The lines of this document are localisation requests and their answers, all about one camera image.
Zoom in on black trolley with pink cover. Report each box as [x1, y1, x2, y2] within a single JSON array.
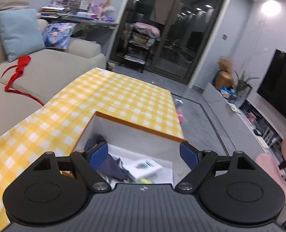
[[122, 22, 161, 73]]

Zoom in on navy blue cloth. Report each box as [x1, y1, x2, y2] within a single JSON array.
[[84, 135, 129, 182]]

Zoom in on green potted plant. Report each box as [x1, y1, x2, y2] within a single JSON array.
[[234, 71, 259, 103]]

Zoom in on white tv cabinet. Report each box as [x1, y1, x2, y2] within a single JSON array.
[[203, 83, 282, 163]]

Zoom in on black television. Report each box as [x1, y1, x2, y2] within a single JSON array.
[[257, 50, 286, 119]]

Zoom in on gold vase with dried flowers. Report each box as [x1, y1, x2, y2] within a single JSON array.
[[215, 56, 234, 91]]

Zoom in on beige sofa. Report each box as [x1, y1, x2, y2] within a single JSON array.
[[0, 17, 106, 136]]

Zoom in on yellow checkered tablecloth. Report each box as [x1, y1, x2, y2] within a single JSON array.
[[0, 68, 184, 231]]

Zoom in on cluttered desk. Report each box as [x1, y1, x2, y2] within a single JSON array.
[[38, 0, 118, 37]]

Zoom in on orange cardboard box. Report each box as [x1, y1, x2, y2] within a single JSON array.
[[74, 112, 190, 186]]

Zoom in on anime print cushion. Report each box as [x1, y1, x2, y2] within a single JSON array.
[[43, 23, 77, 50]]

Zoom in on light blue cushion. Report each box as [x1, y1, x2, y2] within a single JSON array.
[[0, 9, 45, 62]]

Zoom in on red ribbon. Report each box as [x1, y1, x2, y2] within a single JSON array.
[[1, 55, 44, 106]]

